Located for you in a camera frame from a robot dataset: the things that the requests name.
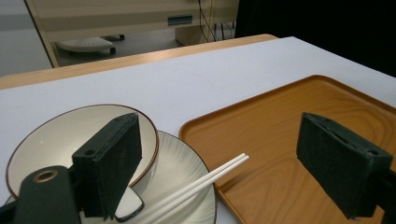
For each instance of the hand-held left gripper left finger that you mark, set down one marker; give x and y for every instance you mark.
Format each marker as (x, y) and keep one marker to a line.
(109, 161)

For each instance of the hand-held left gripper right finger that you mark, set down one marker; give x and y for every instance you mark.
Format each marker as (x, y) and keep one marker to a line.
(339, 165)

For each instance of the white bowl with brown rim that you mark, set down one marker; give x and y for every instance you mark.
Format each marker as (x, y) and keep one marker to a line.
(53, 143)

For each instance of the white spoon with dark edge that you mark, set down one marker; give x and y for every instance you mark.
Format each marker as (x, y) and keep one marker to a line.
(129, 205)

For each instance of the white ribbed plate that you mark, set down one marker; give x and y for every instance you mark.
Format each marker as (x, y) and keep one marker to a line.
(183, 174)

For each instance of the orange wooden tray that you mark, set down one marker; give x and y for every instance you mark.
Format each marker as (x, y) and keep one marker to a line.
(264, 130)

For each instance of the white chopstick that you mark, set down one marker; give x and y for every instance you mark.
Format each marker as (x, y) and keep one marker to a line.
(218, 170)
(218, 177)

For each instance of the white table cover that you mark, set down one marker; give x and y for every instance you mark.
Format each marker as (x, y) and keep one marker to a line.
(193, 77)

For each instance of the white round chair base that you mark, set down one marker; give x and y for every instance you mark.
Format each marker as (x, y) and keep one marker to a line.
(85, 44)

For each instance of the black curtain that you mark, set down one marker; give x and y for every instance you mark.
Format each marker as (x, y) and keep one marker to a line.
(327, 28)

